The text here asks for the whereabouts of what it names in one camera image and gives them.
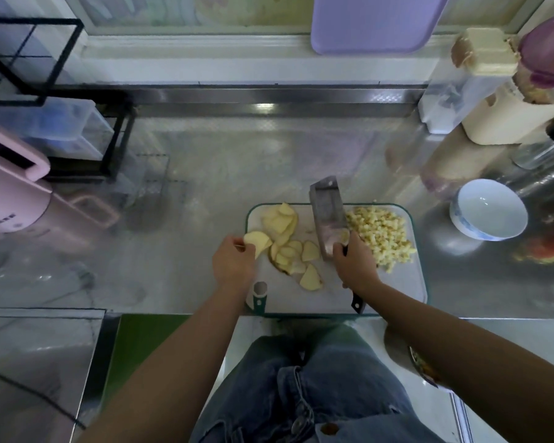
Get person's left forearm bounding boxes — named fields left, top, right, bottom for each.
left=78, top=283, right=249, bottom=443

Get glass bottle black cap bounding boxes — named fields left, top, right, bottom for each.
left=510, top=115, right=554, bottom=172

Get purple plastic cutting board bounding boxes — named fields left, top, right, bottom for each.
left=310, top=0, right=454, bottom=56

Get purple lid food container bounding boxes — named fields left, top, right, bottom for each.
left=513, top=9, right=554, bottom=107

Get white cutting board green rim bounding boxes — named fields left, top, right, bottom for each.
left=244, top=202, right=428, bottom=318

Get cream plastic canister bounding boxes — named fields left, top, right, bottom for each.
left=462, top=78, right=554, bottom=146

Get person's right hand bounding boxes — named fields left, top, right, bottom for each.
left=332, top=228, right=384, bottom=301

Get person's blue jeans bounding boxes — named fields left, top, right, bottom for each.
left=189, top=320, right=449, bottom=443

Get black metal rack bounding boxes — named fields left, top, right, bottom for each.
left=0, top=15, right=138, bottom=185

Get person's right forearm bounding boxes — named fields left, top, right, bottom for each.
left=364, top=283, right=554, bottom=443

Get clear container cream lid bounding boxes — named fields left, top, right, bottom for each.
left=418, top=27, right=521, bottom=135

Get steel bin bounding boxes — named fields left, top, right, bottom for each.
left=0, top=307, right=121, bottom=443

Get pile of diced potato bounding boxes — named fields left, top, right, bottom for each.
left=346, top=206, right=419, bottom=274

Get steel cleaver knife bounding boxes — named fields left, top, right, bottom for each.
left=308, top=175, right=367, bottom=314

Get brown potato piece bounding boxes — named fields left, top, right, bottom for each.
left=243, top=230, right=273, bottom=260

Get white bowl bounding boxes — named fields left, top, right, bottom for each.
left=449, top=178, right=529, bottom=242

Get pile of yellow potato slices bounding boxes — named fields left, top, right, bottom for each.
left=260, top=202, right=326, bottom=292

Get green mat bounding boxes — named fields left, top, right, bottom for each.
left=102, top=313, right=193, bottom=407

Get person's left hand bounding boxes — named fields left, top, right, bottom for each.
left=211, top=235, right=258, bottom=296

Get metal bowl with scraps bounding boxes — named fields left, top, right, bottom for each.
left=384, top=320, right=449, bottom=391

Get clear plastic storage box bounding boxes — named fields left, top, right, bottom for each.
left=0, top=97, right=114, bottom=162

